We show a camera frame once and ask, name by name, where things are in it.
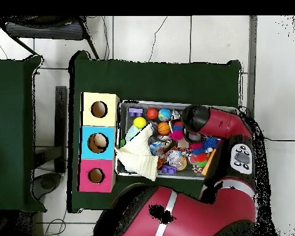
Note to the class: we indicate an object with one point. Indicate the cream waffle cloth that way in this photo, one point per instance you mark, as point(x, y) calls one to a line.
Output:
point(137, 159)

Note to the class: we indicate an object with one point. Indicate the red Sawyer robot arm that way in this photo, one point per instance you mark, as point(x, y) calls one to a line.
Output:
point(218, 123)

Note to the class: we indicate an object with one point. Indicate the clear mesh bin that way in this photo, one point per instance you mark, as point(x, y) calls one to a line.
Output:
point(124, 121)

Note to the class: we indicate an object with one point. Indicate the wooden box with three holes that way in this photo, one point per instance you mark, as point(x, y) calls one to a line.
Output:
point(86, 152)

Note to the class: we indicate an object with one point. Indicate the yellow plastic ball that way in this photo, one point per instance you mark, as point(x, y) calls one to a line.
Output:
point(139, 122)

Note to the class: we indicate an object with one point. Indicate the small orange basketball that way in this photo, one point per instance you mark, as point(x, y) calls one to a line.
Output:
point(163, 128)

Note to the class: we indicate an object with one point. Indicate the red-orange ball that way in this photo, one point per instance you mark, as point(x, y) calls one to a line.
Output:
point(152, 113)

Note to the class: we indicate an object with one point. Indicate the purple toy building block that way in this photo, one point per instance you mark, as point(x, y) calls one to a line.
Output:
point(135, 112)
point(168, 170)

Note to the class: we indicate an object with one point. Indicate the blue globe ball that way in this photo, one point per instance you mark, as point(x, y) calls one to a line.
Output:
point(165, 114)

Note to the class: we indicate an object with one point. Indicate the pink spiky rubber ball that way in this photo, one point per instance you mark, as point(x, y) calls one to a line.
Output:
point(176, 135)

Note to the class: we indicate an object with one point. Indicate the dark green table cloth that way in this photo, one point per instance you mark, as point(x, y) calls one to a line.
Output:
point(162, 81)

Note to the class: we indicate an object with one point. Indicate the blue spiky rubber toy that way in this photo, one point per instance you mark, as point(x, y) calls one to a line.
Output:
point(210, 143)

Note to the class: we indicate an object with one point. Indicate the black upright panel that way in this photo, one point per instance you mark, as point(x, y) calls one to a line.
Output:
point(61, 123)

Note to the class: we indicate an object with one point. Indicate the dark round floor base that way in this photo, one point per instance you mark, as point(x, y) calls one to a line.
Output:
point(48, 183)

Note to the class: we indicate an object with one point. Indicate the green cloth side table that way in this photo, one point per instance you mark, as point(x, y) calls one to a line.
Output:
point(12, 123)

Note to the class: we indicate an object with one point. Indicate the black office chair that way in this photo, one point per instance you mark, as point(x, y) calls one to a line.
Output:
point(44, 30)

